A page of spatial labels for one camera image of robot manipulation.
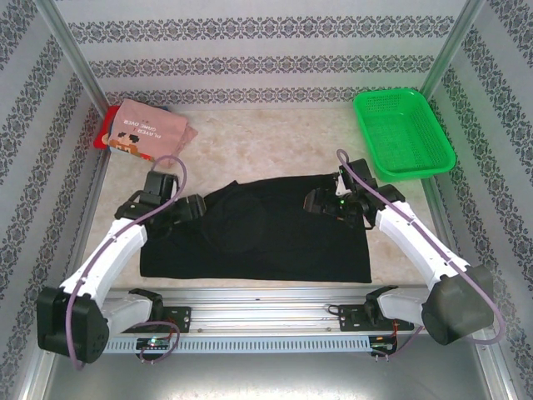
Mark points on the red folded t-shirt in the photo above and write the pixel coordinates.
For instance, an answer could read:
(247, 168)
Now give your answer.
(104, 129)

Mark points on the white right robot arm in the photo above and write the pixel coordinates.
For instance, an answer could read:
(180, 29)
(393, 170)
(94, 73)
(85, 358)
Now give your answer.
(416, 246)

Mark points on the pink folded printed t-shirt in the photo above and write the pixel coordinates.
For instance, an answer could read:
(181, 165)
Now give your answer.
(145, 125)

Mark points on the small circuit board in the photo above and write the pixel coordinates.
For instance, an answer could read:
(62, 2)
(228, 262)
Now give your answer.
(155, 343)
(383, 344)

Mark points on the black t-shirt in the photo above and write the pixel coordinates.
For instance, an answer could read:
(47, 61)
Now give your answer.
(270, 250)

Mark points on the green plastic basket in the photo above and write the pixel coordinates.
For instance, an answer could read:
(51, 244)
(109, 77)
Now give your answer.
(399, 129)

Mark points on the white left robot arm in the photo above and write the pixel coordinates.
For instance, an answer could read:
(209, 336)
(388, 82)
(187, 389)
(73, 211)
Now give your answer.
(112, 250)

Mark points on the aluminium frame post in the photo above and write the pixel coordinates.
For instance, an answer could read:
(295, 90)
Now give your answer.
(71, 54)
(451, 46)

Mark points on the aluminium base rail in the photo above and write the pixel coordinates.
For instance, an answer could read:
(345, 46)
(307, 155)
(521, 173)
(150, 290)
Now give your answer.
(258, 312)

